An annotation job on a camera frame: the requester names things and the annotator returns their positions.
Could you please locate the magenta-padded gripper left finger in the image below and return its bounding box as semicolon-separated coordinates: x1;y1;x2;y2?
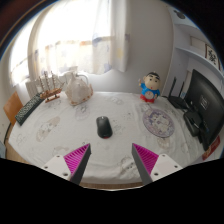
42;143;92;185

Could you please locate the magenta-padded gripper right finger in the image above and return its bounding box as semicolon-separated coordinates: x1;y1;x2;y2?
131;143;184;186

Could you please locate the black computer mouse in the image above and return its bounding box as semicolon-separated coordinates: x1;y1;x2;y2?
96;115;113;140

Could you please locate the round purple printed mouse pad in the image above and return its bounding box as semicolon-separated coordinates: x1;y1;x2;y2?
142;108;176;139

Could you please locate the white printed tablecloth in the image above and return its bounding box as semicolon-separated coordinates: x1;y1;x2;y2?
8;91;214;184

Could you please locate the flat red packet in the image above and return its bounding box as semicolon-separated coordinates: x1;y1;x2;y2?
201;134;222;161

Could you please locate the black monitor stand base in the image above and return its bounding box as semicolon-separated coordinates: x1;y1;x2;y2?
183;109;204;138

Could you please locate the black keyboard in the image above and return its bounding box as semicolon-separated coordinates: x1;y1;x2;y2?
14;92;46;127

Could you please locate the black router with antennas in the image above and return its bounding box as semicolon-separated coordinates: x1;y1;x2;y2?
166;76;191;110

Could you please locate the brown wooden chair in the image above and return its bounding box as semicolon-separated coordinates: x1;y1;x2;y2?
3;91;24;126

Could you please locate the wooden model sailing ship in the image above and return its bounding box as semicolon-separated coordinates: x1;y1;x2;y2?
37;70;65;103

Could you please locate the black computer monitor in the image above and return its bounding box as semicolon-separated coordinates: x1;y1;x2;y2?
184;68;224;152

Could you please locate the cartoon boy figure clock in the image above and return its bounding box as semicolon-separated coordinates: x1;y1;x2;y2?
138;71;162;104

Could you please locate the white star-print curtain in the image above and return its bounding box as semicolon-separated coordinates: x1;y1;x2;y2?
9;0;131;88

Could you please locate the white wall shelf unit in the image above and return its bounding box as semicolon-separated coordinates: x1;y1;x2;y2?
173;9;224;81

